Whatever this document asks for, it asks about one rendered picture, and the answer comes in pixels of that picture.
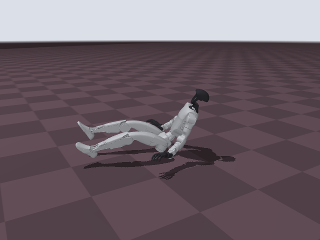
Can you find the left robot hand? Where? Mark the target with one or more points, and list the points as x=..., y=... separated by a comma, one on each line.
x=165, y=154

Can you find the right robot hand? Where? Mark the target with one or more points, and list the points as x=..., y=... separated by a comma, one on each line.
x=153, y=122

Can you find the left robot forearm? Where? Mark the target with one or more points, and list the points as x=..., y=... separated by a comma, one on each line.
x=177, y=146

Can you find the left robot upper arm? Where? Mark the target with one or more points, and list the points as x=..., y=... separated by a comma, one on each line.
x=189, y=123

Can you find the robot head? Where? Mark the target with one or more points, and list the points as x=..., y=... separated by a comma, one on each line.
x=201, y=95

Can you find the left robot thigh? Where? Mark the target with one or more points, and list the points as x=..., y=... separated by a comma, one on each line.
x=149, y=139

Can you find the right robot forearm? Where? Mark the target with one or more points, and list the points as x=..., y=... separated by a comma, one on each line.
x=167, y=125

